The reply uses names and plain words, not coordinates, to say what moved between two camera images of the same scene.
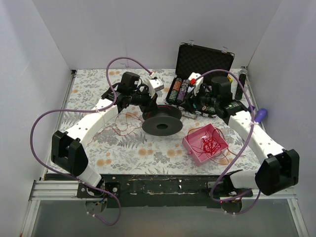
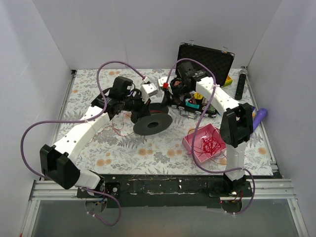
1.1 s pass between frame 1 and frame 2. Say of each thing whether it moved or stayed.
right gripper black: moved
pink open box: stayed
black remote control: stayed
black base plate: stayed
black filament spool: moved
